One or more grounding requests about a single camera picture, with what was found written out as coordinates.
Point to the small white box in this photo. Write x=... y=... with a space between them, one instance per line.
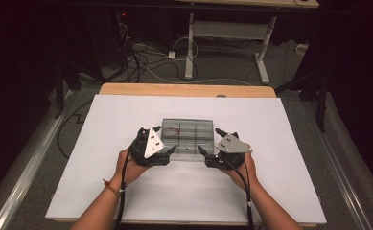
x=302 y=48

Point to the white power adapter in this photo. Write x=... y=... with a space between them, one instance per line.
x=172 y=54

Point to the clear plastic compartment box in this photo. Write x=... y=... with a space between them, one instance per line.
x=190 y=139

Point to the silver metal rail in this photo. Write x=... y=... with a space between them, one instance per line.
x=340 y=179
x=27 y=166

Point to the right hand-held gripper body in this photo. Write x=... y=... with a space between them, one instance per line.
x=232 y=145

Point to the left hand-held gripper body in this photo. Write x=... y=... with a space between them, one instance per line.
x=150 y=145

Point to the person's left hand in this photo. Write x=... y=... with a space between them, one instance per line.
x=128 y=169

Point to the black device with red light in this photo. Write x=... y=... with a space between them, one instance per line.
x=123 y=14

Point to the person's right hand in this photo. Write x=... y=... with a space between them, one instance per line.
x=246 y=174

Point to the black metal stand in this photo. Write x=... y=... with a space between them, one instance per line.
x=59 y=92
x=321 y=105

